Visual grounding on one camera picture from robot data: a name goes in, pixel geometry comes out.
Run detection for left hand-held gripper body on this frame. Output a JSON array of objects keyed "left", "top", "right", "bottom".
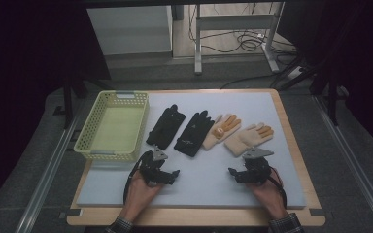
[{"left": 139, "top": 145, "right": 173, "bottom": 187}]

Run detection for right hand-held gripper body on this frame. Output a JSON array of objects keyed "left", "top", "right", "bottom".
[{"left": 239, "top": 148, "right": 275, "bottom": 186}]

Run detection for plain beige and orange glove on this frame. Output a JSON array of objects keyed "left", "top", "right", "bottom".
[{"left": 223, "top": 121, "right": 275, "bottom": 158}]

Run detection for beige glove with orange ornament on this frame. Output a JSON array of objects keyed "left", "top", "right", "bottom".
[{"left": 202, "top": 113, "right": 243, "bottom": 151}]

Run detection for black glove with white mark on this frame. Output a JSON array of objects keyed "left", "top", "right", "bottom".
[{"left": 173, "top": 110, "right": 216, "bottom": 158}]

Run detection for plain black glove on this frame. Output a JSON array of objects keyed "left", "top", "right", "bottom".
[{"left": 145, "top": 104, "right": 187, "bottom": 150}]

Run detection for pale green plastic basket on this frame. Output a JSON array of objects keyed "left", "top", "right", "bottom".
[{"left": 73, "top": 90, "right": 151, "bottom": 162}]

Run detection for person's right hand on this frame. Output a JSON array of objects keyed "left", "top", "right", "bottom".
[{"left": 247, "top": 171, "right": 289, "bottom": 221}]

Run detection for person's left hand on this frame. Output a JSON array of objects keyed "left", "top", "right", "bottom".
[{"left": 119, "top": 171, "right": 163, "bottom": 222}]

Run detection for white foam mat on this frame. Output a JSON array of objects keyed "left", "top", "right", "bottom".
[{"left": 76, "top": 91, "right": 307, "bottom": 210}]

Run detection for white power strip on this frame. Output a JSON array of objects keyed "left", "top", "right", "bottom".
[{"left": 287, "top": 65, "right": 303, "bottom": 80}]

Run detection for black tripod stand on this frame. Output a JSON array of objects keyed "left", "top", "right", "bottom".
[{"left": 270, "top": 56, "right": 343, "bottom": 126}]

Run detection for black stand legs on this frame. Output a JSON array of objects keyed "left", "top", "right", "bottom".
[{"left": 61, "top": 72, "right": 113, "bottom": 130}]

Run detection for white cabinet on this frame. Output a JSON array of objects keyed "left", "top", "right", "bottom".
[{"left": 86, "top": 4, "right": 174, "bottom": 56}]

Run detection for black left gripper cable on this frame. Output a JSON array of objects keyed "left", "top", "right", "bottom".
[{"left": 123, "top": 150, "right": 150, "bottom": 205}]

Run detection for black and red gripper cable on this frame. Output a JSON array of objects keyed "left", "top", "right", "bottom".
[{"left": 269, "top": 165, "right": 288, "bottom": 209}]

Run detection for aluminium rail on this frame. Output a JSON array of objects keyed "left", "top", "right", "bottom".
[
  {"left": 15, "top": 106, "right": 83, "bottom": 233},
  {"left": 313, "top": 95, "right": 373, "bottom": 233}
]

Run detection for black floor cables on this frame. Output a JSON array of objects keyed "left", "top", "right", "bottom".
[{"left": 187, "top": 3, "right": 297, "bottom": 56}]

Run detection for grey metal desk frame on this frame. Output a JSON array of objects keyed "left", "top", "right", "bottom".
[{"left": 193, "top": 2, "right": 285, "bottom": 76}]

